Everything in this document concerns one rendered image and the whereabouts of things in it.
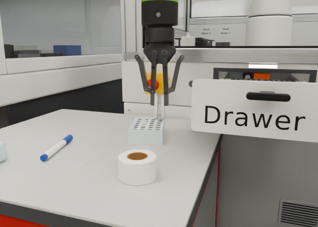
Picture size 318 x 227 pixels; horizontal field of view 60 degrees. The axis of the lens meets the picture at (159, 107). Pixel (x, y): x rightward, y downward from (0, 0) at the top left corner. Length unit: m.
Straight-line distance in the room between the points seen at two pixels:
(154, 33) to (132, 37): 0.29
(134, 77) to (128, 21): 0.19
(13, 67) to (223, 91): 0.74
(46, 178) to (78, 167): 0.06
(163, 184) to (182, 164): 0.09
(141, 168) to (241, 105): 0.23
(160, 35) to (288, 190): 0.64
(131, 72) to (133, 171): 0.56
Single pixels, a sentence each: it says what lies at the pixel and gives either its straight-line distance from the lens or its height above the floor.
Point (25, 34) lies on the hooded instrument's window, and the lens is 1.15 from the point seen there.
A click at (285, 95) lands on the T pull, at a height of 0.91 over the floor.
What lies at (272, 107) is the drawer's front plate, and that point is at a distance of 0.57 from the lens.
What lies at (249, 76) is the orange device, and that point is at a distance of 1.25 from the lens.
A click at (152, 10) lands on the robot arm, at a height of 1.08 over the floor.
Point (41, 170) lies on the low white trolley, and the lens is 0.59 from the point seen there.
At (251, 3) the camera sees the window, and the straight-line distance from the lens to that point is 0.92.
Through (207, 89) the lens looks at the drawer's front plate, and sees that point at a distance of 0.57.
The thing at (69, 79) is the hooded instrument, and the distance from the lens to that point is 1.30.
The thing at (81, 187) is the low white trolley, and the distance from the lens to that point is 0.50.
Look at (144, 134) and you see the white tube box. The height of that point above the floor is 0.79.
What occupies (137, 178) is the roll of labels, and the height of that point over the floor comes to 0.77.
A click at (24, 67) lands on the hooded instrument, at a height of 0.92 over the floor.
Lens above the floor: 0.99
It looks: 12 degrees down
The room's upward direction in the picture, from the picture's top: straight up
